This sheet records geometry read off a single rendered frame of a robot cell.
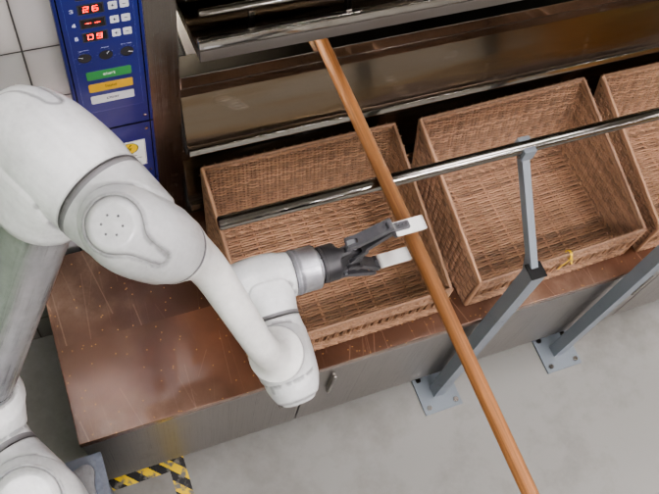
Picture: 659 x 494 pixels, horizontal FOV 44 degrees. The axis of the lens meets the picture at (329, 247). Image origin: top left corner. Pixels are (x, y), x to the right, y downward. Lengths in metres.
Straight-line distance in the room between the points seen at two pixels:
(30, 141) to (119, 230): 0.17
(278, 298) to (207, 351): 0.68
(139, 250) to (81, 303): 1.28
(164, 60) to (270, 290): 0.56
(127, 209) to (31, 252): 0.24
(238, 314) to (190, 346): 0.88
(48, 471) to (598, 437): 2.04
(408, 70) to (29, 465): 1.31
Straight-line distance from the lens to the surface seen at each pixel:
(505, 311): 2.14
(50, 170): 1.02
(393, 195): 1.67
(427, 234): 2.17
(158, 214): 0.96
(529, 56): 2.31
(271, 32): 1.57
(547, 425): 2.92
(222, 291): 1.24
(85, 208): 0.97
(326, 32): 1.62
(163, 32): 1.71
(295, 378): 1.47
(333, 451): 2.70
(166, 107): 1.89
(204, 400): 2.11
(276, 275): 1.51
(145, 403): 2.11
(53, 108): 1.07
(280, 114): 2.03
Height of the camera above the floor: 2.60
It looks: 61 degrees down
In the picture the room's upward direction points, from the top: 16 degrees clockwise
